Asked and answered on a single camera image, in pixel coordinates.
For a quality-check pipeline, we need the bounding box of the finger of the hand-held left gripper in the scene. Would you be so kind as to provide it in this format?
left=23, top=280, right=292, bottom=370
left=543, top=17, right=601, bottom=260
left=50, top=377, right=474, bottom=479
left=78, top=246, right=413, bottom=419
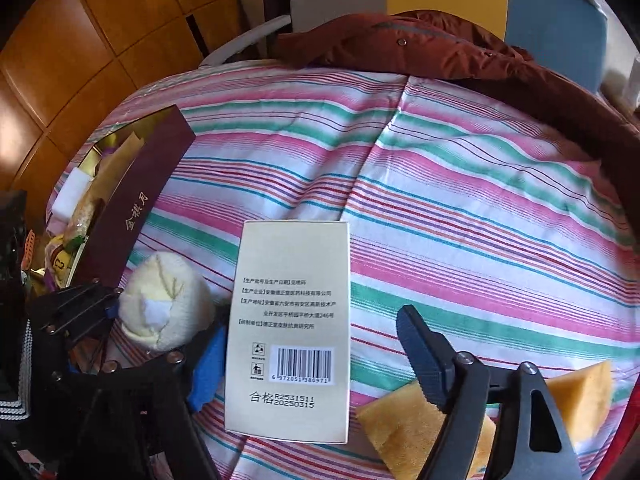
left=27, top=283, right=123, bottom=341

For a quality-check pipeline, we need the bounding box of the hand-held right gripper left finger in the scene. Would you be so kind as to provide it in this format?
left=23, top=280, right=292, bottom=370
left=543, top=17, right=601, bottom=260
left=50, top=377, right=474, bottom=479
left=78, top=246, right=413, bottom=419
left=55, top=325, right=229, bottom=480

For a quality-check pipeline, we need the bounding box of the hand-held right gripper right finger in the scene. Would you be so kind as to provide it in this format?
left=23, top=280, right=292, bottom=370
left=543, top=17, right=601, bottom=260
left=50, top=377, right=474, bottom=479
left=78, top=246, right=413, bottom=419
left=396, top=304, right=584, bottom=480

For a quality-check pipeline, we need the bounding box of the yellow packet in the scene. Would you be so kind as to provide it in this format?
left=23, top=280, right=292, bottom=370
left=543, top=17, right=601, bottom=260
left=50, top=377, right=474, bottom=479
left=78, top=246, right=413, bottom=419
left=46, top=245, right=86, bottom=287

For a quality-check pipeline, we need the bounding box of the clear snack packet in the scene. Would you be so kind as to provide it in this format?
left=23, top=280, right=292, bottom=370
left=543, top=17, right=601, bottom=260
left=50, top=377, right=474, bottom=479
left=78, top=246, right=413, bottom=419
left=69, top=194, right=107, bottom=242

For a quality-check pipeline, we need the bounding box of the white sock ball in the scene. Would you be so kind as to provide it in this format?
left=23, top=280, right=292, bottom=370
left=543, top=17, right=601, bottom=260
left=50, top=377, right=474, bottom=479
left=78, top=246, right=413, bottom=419
left=117, top=252, right=217, bottom=354

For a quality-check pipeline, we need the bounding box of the maroon gift box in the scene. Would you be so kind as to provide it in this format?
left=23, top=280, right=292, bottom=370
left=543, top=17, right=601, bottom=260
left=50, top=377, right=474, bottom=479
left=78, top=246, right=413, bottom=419
left=64, top=105, right=197, bottom=292

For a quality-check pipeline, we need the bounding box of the cream cardboard box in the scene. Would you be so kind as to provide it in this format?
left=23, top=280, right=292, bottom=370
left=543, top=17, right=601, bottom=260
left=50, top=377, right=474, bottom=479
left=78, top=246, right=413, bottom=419
left=224, top=219, right=351, bottom=445

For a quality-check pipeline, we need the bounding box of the yellow sponge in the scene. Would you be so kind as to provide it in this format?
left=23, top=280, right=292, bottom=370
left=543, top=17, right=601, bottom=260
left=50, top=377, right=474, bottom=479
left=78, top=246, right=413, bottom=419
left=354, top=359, right=614, bottom=477
left=97, top=127, right=147, bottom=182

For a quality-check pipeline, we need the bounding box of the striped bed sheet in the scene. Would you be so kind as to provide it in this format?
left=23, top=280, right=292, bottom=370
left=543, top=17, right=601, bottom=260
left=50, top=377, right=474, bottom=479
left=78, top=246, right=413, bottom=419
left=45, top=62, right=640, bottom=480

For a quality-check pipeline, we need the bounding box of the wooden wardrobe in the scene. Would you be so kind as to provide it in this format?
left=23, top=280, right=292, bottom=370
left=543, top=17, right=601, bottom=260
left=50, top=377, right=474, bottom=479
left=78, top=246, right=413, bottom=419
left=0, top=0, right=253, bottom=223

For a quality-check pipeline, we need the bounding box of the maroon padded jacket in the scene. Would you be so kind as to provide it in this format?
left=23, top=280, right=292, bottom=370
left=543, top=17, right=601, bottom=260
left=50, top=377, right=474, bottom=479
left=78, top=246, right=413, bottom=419
left=272, top=10, right=640, bottom=183

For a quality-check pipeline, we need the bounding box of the grey bed rail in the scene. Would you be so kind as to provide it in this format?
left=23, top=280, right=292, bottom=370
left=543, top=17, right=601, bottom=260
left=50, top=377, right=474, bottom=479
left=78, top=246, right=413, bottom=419
left=199, top=14, right=292, bottom=69

